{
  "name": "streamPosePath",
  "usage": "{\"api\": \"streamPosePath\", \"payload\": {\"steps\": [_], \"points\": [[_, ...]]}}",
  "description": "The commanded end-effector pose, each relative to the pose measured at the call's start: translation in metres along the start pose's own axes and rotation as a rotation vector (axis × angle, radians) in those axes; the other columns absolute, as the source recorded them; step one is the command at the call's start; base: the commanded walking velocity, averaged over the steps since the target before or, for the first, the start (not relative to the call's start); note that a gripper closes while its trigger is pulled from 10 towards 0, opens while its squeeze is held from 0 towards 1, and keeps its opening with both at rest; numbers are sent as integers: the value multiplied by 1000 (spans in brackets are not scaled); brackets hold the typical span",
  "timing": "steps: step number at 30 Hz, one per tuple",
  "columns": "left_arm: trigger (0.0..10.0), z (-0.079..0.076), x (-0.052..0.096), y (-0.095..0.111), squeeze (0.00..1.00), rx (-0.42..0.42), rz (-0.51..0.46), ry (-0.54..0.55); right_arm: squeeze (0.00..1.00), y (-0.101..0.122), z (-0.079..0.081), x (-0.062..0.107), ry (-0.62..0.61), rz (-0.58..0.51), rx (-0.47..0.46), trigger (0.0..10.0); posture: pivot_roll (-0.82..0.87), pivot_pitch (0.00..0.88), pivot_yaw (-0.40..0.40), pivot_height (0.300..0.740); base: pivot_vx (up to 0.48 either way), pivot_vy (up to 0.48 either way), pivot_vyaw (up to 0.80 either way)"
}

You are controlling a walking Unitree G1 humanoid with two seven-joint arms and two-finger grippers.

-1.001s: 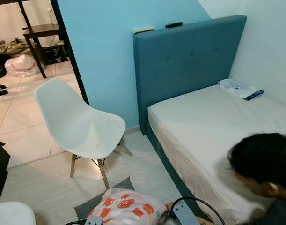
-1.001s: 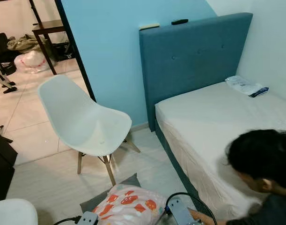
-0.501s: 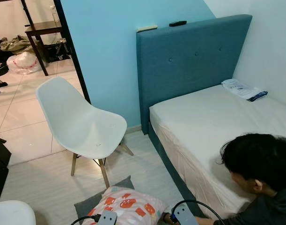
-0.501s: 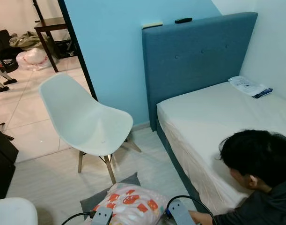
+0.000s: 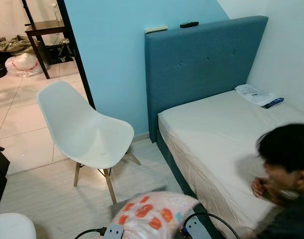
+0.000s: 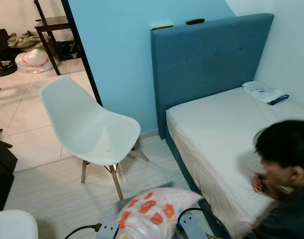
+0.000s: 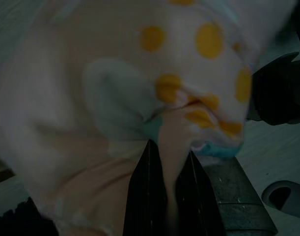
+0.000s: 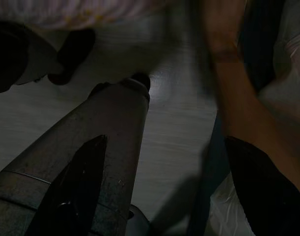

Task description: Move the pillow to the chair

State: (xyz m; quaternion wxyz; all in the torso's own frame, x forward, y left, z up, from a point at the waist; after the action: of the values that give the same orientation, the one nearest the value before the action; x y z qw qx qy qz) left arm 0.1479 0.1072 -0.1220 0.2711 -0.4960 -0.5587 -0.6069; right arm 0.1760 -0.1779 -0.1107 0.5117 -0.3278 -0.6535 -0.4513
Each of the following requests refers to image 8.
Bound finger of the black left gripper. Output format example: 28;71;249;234
48;28;96;86

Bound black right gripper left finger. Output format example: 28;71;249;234
25;134;109;236

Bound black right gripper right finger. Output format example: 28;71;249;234
224;136;300;236

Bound pink patterned pillow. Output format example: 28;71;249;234
0;0;172;31

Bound grey robot leg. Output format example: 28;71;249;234
0;72;152;236

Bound white plastic bag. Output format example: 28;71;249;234
257;0;300;109

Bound orange brown wooden chair frame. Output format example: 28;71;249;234
203;0;300;159

